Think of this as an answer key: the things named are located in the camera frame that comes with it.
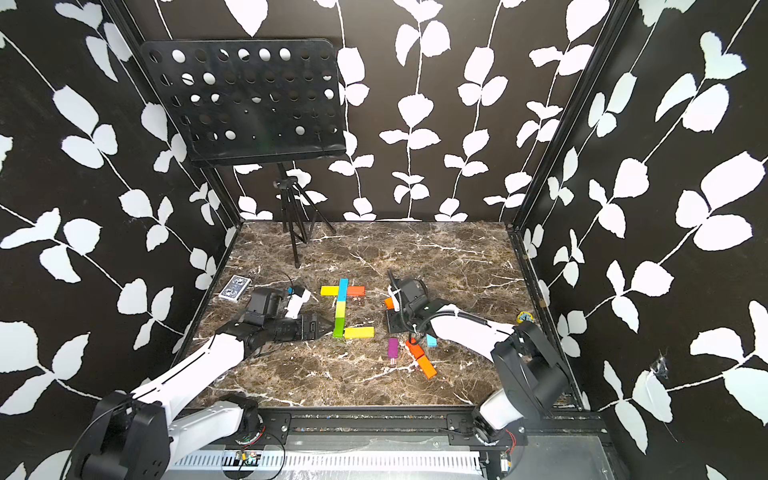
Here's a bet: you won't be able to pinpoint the long yellow block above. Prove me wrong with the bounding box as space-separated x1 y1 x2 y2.
343 327 375 339

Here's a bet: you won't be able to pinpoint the green block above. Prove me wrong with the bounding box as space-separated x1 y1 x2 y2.
333 318 345 338

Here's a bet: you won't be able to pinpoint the pale yellow block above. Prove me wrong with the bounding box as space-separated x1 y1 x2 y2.
334 301 346 321

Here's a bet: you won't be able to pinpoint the teal block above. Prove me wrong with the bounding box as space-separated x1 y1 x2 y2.
337 278 349 303

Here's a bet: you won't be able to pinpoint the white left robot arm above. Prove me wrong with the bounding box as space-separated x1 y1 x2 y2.
59 287 334 479

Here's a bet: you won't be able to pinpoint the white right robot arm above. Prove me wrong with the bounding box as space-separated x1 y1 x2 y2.
386 271 570 445

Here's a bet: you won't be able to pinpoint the purple block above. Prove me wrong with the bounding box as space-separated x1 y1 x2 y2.
387 337 399 367

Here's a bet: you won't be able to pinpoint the red block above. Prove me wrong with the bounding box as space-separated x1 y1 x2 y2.
406 339 425 360

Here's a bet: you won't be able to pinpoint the orange block front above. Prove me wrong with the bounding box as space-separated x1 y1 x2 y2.
416 355 437 379

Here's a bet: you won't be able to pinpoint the yellow tape roll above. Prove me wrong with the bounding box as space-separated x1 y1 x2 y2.
517 311 534 323

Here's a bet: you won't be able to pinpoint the white perforated strip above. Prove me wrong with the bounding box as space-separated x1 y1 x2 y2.
170 450 482 474

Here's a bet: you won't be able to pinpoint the black music stand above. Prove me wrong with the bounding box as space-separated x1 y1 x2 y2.
140 38 347 245

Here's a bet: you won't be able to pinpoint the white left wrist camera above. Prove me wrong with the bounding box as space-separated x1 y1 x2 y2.
284 287 311 319

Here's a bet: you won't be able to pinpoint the black front rail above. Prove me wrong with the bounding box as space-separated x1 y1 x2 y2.
258 405 612 449

